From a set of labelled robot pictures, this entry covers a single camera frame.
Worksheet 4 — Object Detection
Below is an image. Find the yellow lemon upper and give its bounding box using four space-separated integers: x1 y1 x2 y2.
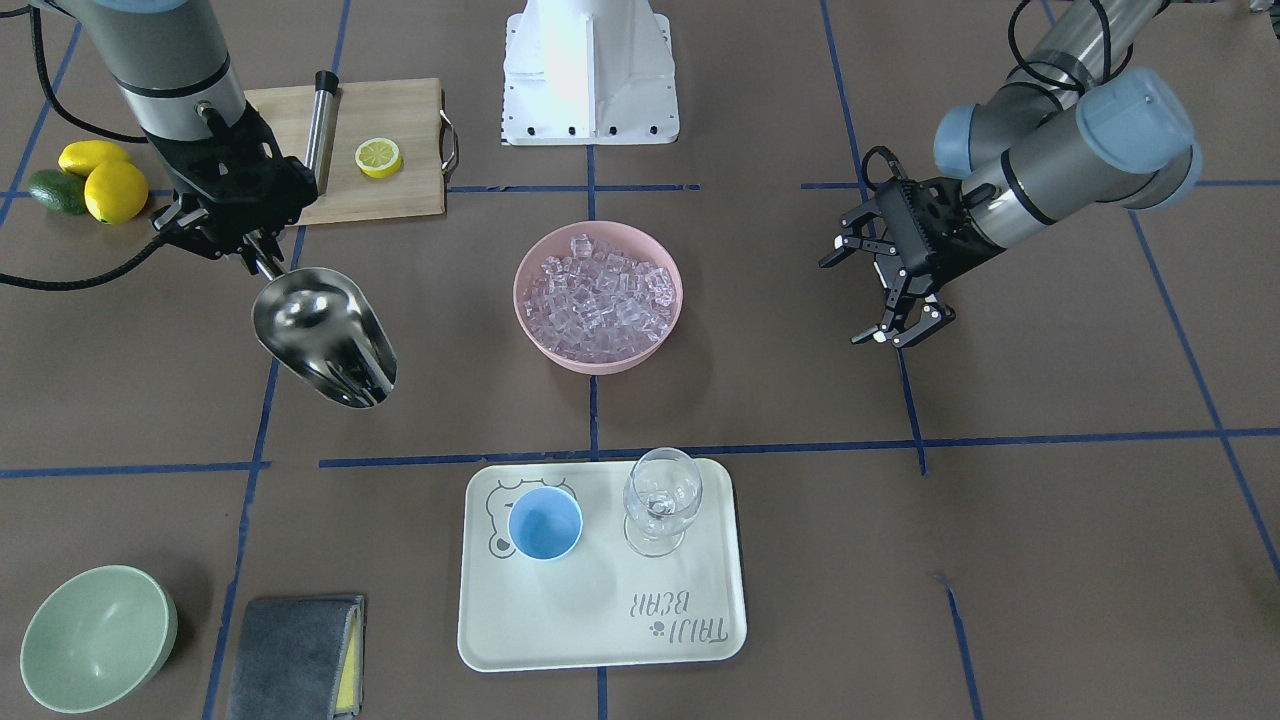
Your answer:
58 140 132 179

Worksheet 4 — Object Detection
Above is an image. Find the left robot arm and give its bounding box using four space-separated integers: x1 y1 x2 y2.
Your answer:
820 1 1204 348

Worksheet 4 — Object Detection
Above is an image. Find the stainless steel ice scoop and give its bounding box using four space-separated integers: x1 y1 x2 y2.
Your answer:
251 266 398 409

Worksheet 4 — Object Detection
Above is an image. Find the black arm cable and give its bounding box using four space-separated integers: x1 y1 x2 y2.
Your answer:
0 5 175 292

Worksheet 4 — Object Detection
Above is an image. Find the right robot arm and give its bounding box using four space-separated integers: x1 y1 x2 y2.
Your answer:
32 1 317 278

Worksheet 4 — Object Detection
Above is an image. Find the half lemon slice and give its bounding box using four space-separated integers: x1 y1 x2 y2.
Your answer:
355 137 403 179

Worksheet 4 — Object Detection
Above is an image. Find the pink bowl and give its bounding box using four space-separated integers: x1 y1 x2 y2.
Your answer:
513 222 685 375

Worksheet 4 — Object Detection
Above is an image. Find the green bowl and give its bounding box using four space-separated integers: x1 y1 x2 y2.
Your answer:
20 565 178 714

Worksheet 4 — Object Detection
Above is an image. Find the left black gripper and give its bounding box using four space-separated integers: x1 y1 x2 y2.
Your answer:
818 178 1005 348

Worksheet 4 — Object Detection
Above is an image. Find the clear wine glass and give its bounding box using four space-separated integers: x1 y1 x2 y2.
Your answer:
623 447 704 559

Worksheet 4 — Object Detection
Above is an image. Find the yellow lemon lower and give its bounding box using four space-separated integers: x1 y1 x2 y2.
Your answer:
84 160 150 225

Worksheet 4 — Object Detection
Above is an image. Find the blue cup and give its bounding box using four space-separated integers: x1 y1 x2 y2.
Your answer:
507 486 584 561

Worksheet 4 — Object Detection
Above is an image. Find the grey yellow cloth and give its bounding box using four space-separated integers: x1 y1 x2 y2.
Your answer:
225 594 366 719

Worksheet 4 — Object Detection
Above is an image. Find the cream bear tray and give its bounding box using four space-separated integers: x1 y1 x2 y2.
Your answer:
457 457 748 673

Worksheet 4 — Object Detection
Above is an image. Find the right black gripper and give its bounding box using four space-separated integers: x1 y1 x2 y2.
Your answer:
148 105 317 281

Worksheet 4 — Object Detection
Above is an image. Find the wooden cutting board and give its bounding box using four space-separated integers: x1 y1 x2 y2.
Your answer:
300 78 453 225

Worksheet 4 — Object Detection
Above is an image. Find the yellow lemon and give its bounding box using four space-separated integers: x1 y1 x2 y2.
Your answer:
58 140 132 179
84 160 150 225

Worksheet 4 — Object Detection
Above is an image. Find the pile of clear ice cubes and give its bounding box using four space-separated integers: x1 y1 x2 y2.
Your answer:
524 233 677 363

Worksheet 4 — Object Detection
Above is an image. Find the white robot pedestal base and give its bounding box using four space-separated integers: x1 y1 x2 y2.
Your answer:
500 1 681 147

